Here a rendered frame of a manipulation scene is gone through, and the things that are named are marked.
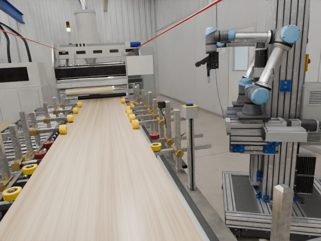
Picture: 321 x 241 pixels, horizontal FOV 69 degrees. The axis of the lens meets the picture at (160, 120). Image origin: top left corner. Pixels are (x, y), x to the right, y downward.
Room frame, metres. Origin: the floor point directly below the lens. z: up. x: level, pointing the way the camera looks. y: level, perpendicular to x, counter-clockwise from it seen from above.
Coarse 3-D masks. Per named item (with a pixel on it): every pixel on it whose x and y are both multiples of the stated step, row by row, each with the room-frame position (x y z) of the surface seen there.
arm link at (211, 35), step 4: (208, 28) 1.64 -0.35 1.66; (212, 28) 1.62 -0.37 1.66; (216, 28) 1.64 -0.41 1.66; (208, 32) 1.63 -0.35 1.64; (212, 32) 1.62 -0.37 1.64; (216, 32) 1.63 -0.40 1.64; (208, 36) 1.63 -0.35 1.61; (212, 36) 1.62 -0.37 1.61; (216, 36) 1.62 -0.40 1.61; (208, 40) 1.63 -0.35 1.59; (212, 40) 1.62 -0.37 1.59; (216, 40) 1.63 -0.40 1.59; (208, 44) 1.63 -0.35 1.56
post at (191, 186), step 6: (186, 120) 1.30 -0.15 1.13; (192, 120) 1.28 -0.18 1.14; (186, 126) 1.30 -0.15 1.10; (192, 126) 1.28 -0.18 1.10; (192, 132) 1.28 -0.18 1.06; (192, 138) 1.27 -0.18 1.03; (192, 144) 1.27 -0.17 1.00; (192, 150) 1.27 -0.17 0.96; (192, 156) 1.27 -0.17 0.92; (192, 162) 1.27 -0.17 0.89; (192, 168) 1.27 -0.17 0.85; (192, 174) 1.27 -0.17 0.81; (192, 180) 1.28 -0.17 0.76; (192, 186) 1.28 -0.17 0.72
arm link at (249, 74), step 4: (256, 48) 2.31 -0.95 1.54; (252, 60) 2.32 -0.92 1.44; (252, 64) 2.31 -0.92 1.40; (248, 68) 2.34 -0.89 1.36; (252, 68) 2.31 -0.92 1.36; (248, 72) 2.32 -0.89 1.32; (252, 72) 2.31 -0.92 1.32; (244, 76) 2.33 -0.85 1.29; (248, 76) 2.32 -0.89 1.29; (252, 76) 2.32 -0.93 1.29; (252, 80) 2.31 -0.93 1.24
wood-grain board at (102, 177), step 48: (96, 144) 1.64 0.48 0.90; (144, 144) 1.58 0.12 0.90; (48, 192) 0.99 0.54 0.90; (96, 192) 0.97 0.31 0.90; (144, 192) 0.94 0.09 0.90; (0, 240) 0.69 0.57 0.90; (48, 240) 0.68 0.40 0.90; (96, 240) 0.66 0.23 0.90; (144, 240) 0.65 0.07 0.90; (192, 240) 0.64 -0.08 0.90
